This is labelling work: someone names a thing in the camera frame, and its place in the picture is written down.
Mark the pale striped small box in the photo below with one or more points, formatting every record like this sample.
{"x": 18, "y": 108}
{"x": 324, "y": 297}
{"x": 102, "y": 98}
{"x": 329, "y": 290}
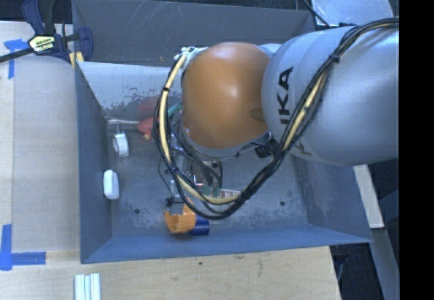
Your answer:
{"x": 230, "y": 194}

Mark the white rounded block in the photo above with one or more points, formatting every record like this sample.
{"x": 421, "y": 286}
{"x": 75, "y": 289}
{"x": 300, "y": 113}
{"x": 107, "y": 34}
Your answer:
{"x": 111, "y": 184}

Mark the blue cylinder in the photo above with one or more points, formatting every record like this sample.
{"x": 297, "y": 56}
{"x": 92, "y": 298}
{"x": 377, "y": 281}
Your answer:
{"x": 200, "y": 226}

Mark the white small wheel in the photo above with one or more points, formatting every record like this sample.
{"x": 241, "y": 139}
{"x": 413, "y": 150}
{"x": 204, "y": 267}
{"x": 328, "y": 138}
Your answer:
{"x": 121, "y": 144}

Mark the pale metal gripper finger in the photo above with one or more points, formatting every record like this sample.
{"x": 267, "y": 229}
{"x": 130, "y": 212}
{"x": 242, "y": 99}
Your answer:
{"x": 174, "y": 205}

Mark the red toy fruit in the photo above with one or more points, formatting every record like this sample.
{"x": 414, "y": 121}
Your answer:
{"x": 146, "y": 125}

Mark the grey metal bin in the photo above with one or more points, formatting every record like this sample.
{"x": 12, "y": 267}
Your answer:
{"x": 135, "y": 210}

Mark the orange cup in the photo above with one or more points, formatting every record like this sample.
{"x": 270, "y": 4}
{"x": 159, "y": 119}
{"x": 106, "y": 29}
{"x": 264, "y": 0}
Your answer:
{"x": 179, "y": 222}

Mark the black cylinder on white bracket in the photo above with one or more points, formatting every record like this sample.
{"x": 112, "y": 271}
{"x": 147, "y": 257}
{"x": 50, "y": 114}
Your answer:
{"x": 265, "y": 150}

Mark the pale wood board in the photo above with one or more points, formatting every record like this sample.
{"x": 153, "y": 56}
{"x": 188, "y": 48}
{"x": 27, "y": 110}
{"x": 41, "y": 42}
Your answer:
{"x": 44, "y": 156}

